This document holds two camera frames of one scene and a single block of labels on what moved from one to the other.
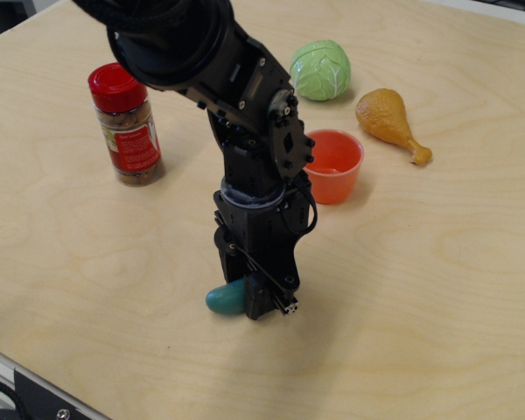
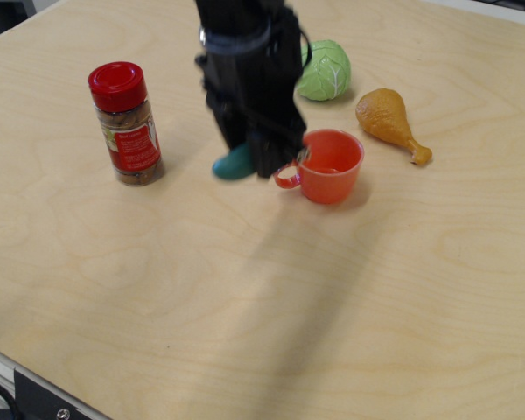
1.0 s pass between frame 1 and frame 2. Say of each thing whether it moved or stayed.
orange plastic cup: stayed
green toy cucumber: moved
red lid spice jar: stayed
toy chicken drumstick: stayed
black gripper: moved
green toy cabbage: stayed
